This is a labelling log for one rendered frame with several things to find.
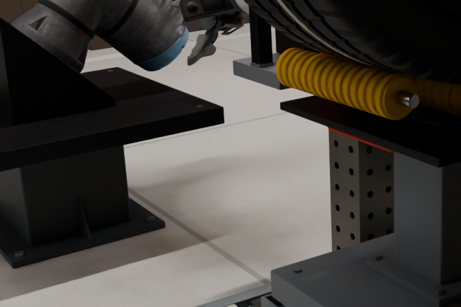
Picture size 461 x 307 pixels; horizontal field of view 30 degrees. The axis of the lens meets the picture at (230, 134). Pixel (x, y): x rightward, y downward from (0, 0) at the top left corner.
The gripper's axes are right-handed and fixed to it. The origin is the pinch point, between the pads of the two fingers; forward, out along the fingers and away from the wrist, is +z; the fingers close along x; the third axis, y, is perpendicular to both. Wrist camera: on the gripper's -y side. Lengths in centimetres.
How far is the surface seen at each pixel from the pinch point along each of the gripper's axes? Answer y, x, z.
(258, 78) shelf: -17.2, -24.6, -32.2
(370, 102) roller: -47, -45, -71
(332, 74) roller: -44, -38, -65
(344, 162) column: 6, -41, -29
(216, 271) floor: -7, -54, 1
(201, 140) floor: 57, -8, 55
